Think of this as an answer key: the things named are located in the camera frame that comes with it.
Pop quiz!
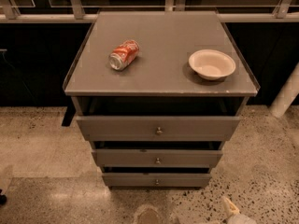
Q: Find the grey drawer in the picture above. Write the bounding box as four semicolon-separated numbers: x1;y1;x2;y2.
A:
103;173;211;188
92;149;222;168
77;116;240;141

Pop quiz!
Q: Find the grey top drawer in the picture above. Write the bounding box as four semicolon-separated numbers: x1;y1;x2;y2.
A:
77;116;240;141

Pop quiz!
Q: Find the metal window railing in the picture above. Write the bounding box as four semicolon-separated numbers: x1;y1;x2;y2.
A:
0;0;299;22

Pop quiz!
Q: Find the crushed orange soda can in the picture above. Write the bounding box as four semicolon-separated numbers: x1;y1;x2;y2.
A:
109;40;139;71

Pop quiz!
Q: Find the grey drawer cabinet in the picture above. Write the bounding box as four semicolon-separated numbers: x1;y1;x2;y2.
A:
64;11;259;176

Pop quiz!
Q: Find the white pillar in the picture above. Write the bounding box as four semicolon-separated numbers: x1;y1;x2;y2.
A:
269;63;299;118

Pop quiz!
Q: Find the grey bottom drawer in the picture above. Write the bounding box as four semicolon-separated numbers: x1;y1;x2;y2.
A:
103;173;211;188

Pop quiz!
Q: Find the grey middle drawer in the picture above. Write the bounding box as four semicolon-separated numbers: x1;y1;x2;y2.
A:
92;149;222;168

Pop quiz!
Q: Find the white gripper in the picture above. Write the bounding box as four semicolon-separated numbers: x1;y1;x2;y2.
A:
222;196;257;224

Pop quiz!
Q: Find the white paper bowl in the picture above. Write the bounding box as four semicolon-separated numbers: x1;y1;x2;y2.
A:
189;49;236;80

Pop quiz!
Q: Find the black caster wheel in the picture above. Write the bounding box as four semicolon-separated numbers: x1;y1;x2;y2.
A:
0;189;7;204

